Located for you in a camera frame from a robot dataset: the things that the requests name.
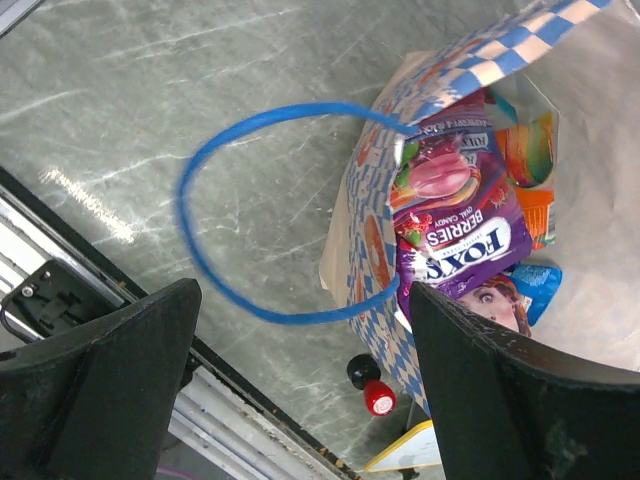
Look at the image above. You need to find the pink face snack packet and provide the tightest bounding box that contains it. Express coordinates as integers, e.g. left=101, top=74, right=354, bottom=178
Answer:
left=458, top=274, right=531, bottom=337

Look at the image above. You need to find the small whiteboard yellow frame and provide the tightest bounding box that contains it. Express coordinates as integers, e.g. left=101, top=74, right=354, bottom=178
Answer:
left=364, top=420, right=442, bottom=473

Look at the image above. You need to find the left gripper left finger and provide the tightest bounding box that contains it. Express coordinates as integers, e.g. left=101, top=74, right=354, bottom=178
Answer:
left=0, top=278, right=203, bottom=480

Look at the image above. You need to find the blue fruit candy bag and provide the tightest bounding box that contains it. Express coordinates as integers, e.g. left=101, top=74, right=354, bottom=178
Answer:
left=506, top=263, right=563, bottom=326

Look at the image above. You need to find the blue checkered paper bag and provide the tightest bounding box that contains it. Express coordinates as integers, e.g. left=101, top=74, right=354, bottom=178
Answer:
left=176, top=1, right=639, bottom=405

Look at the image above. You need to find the purple Fox's candy bag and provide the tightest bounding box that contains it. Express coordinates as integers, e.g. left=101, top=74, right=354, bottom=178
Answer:
left=391, top=90, right=533, bottom=315

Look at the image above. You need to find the orange snack box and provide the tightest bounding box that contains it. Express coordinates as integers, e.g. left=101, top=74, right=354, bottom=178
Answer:
left=495, top=111, right=557, bottom=250

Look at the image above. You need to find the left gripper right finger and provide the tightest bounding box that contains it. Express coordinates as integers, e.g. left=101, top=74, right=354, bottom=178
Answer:
left=410, top=284, right=639, bottom=479

